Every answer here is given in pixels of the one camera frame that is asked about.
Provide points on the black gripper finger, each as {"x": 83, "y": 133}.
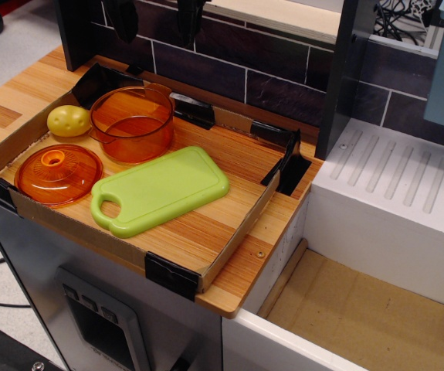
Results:
{"x": 123, "y": 17}
{"x": 189, "y": 18}

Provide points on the yellow toy potato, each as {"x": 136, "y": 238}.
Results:
{"x": 68, "y": 121}

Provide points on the cardboard fence with black tape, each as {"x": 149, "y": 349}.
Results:
{"x": 212, "y": 255}

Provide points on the orange transparent pot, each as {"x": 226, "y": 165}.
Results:
{"x": 134, "y": 124}

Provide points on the orange transparent pot lid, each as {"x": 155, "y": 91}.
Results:
{"x": 59, "y": 174}

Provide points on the green plastic cutting board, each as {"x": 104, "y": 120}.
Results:
{"x": 152, "y": 193}

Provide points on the silver toy oven front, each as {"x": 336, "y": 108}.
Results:
{"x": 100, "y": 315}

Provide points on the white toy sink unit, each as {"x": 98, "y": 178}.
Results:
{"x": 358, "y": 281}

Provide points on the dark grey left post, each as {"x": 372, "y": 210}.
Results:
{"x": 75, "y": 21}

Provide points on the dark grey shelf post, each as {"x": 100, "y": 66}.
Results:
{"x": 356, "y": 26}

